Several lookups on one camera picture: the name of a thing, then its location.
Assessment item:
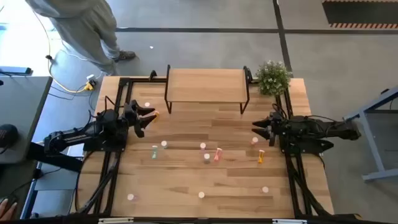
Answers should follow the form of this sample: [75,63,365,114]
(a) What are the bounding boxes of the grey metal stand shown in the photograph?
[343,86,398,183]

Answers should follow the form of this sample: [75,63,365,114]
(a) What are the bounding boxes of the wooden shelf black metal legs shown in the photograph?
[164,64,253,115]

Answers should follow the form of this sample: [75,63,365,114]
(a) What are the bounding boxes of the black metal rig frame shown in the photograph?
[70,76,363,224]

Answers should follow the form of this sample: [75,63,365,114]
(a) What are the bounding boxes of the black mat hazard stripe edge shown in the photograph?
[322,0,398,29]

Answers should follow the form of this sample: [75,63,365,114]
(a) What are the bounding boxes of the black beam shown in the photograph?
[26,141,83,172]

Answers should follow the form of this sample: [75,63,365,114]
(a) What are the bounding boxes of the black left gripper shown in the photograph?
[123,99,157,139]

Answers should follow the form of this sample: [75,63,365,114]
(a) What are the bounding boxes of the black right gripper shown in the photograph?
[252,111,282,147]

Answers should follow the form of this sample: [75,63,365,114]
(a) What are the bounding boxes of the yellow power cable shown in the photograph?
[30,11,95,94]

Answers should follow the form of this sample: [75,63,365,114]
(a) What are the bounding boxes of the person's hand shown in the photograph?
[0,198,18,221]

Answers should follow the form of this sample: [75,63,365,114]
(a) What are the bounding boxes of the grey desk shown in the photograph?
[0,76,53,165]

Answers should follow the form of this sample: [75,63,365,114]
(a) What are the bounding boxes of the potted green plant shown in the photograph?
[255,60,293,96]

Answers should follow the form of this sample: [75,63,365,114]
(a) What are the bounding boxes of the person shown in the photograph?
[24,0,137,77]

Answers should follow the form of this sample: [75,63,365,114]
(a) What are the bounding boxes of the dark desk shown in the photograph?
[0,160,40,224]

